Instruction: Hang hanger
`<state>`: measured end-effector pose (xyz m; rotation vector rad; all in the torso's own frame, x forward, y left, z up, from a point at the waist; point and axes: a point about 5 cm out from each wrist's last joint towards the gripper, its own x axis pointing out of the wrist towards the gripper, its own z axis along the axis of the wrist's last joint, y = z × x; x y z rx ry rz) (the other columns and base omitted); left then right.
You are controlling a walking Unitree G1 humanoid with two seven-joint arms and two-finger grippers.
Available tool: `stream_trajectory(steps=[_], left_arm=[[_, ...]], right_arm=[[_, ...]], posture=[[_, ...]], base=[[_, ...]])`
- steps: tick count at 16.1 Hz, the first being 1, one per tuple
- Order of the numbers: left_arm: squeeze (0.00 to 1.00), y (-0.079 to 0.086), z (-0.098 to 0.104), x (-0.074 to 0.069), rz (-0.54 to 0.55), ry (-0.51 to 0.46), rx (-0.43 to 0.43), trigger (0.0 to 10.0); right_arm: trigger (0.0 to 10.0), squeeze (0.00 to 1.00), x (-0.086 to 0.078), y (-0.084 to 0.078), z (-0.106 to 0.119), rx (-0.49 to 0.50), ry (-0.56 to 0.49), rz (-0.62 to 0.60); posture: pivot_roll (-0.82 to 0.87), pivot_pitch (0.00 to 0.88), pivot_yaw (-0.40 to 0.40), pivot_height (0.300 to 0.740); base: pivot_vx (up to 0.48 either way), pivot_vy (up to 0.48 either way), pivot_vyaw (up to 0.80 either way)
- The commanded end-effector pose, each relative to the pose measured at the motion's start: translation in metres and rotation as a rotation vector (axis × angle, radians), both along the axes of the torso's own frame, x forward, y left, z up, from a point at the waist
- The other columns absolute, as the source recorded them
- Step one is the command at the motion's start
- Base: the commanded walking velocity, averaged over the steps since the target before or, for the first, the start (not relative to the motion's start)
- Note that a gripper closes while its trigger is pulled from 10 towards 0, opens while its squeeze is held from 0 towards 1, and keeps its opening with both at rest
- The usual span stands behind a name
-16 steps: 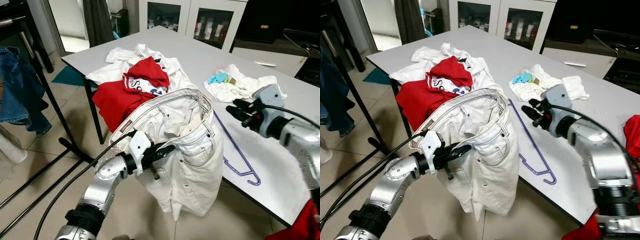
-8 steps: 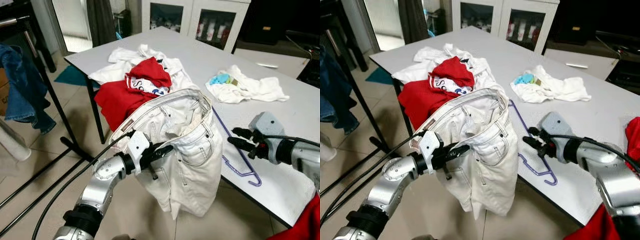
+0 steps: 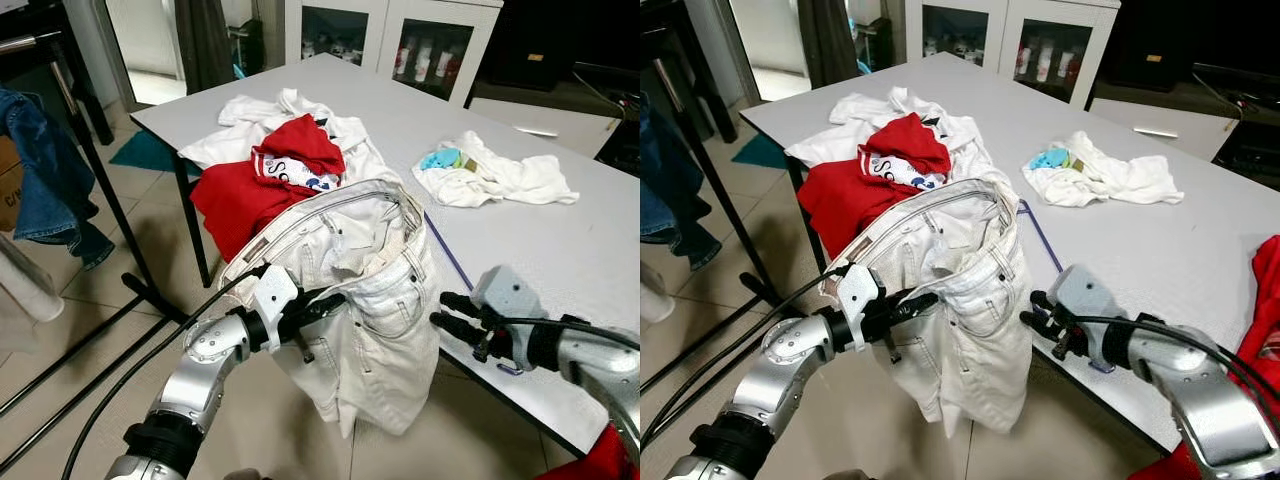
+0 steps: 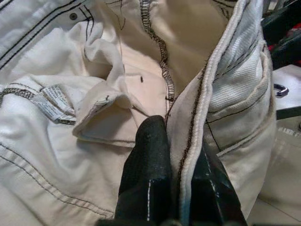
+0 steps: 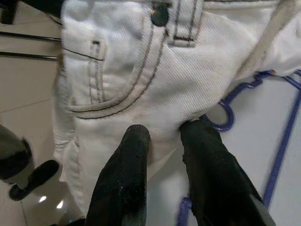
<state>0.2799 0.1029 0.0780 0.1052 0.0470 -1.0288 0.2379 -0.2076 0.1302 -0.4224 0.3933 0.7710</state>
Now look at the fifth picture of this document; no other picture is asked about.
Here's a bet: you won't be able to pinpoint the purple plastic hanger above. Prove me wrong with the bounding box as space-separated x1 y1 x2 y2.
180 69 301 226

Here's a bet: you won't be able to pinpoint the chrome clothes rack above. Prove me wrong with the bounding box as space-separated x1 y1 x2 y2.
0 30 62 60

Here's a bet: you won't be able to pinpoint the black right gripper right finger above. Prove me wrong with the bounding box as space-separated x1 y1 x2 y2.
180 120 277 226

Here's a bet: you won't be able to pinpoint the cream jeans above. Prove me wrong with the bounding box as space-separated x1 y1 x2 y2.
53 0 301 212

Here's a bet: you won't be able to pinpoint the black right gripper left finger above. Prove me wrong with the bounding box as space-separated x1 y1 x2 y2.
86 124 151 226

